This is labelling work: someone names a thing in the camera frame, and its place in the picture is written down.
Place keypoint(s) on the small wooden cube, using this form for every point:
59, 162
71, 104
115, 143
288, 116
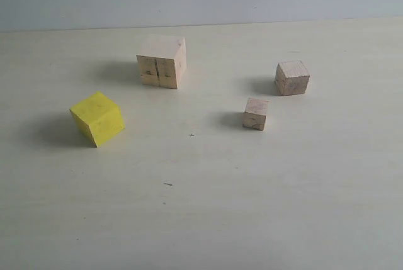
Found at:
255, 114

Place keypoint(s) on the large wooden cube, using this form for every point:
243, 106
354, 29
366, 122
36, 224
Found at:
162, 61

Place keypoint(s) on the medium wooden cube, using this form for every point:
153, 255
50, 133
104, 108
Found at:
292, 78

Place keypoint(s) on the yellow cube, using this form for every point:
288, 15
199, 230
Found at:
98, 118

